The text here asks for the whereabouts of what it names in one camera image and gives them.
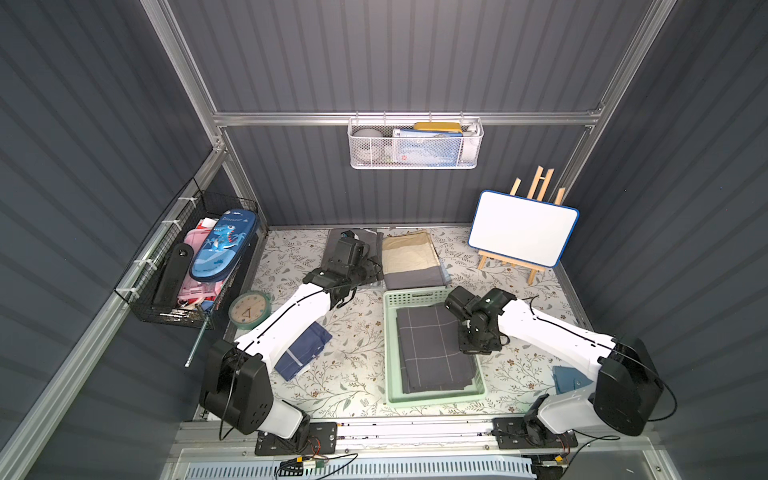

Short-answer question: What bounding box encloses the white board on easel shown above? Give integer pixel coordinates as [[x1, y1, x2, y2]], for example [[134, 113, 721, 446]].
[[467, 166, 580, 285]]

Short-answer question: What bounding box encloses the white tape roll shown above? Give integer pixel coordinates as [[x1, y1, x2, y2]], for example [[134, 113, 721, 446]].
[[350, 128, 384, 164]]

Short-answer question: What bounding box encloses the plain grey folded pillowcase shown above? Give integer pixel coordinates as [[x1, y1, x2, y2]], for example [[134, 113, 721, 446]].
[[321, 227, 384, 287]]

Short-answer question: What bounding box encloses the beige and grey pillowcase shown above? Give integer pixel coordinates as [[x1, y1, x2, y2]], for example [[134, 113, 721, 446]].
[[382, 230, 451, 290]]

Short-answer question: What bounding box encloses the blue shark pencil case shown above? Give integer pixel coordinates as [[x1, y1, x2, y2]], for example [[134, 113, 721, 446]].
[[189, 209, 259, 283]]

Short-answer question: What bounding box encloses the blue packet in basket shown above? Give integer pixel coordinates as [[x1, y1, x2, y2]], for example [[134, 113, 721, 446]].
[[392, 129, 463, 168]]

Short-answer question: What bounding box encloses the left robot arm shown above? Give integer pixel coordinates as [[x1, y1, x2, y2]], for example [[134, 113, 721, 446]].
[[199, 230, 383, 451]]

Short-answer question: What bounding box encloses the black wire side basket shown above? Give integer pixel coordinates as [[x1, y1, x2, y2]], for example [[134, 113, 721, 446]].
[[116, 185, 263, 329]]

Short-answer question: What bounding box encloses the yellow item in basket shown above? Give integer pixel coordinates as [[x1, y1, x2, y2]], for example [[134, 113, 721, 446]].
[[413, 122, 463, 135]]

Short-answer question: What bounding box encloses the floral table cloth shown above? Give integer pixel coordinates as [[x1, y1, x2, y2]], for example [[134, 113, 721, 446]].
[[248, 227, 585, 418]]

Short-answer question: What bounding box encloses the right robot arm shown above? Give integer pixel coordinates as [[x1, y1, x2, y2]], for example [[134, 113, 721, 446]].
[[444, 287, 669, 446]]

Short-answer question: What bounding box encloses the teal cloth piece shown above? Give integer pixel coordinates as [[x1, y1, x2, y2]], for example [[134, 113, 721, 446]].
[[552, 366, 593, 394]]

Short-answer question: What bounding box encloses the white wire wall basket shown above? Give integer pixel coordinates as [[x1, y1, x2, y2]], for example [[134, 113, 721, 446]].
[[347, 116, 485, 170]]

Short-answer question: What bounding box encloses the mint green plastic basket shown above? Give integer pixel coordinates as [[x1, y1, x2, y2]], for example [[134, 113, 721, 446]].
[[383, 287, 486, 408]]

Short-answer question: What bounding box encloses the dark grey checked pillowcase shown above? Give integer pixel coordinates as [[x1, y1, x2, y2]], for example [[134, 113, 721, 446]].
[[398, 337, 477, 394]]

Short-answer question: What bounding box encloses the green round clock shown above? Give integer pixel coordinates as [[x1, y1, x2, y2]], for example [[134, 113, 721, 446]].
[[228, 290, 272, 330]]

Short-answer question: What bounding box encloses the navy blue folded cloth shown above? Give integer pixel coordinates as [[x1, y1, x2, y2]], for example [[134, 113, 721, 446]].
[[275, 322, 333, 381]]

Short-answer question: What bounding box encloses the black remote in basket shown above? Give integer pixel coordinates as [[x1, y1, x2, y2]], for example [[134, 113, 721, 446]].
[[152, 243, 194, 308]]

